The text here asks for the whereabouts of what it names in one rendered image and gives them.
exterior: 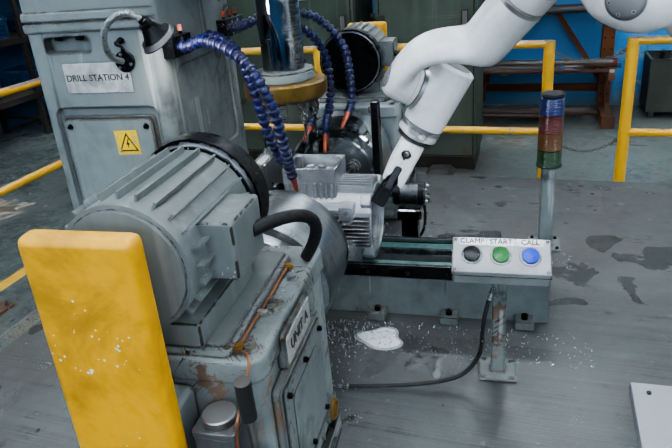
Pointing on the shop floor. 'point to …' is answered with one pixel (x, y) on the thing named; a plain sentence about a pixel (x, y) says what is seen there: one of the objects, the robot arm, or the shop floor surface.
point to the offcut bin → (656, 82)
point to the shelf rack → (24, 58)
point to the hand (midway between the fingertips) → (381, 195)
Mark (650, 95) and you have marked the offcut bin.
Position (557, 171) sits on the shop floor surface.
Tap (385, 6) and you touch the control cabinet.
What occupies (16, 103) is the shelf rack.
